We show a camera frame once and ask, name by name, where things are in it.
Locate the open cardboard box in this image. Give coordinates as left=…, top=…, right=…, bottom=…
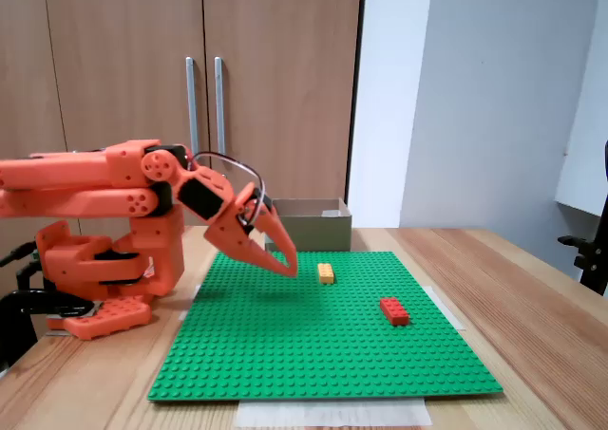
left=264, top=196, right=353, bottom=252

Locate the black table clamp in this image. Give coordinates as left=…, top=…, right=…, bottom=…
left=0, top=288, right=99, bottom=372

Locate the green lego baseplate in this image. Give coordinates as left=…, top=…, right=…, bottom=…
left=146, top=251, right=504, bottom=403

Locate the silver cabinet handle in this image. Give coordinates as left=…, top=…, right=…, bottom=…
left=213, top=56, right=228, bottom=161
left=184, top=56, right=200, bottom=159

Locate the wooden cabinet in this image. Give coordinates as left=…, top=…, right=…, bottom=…
left=0, top=0, right=367, bottom=228

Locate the black stand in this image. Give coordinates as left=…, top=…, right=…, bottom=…
left=558, top=140, right=608, bottom=298

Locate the red lego block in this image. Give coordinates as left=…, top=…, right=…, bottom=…
left=378, top=296, right=411, bottom=327

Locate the translucent masking tape strip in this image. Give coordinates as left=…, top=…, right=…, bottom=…
left=235, top=396, right=433, bottom=429
left=426, top=285, right=466, bottom=331
left=178, top=285, right=203, bottom=323

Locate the black power cable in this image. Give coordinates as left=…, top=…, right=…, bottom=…
left=0, top=242, right=39, bottom=268

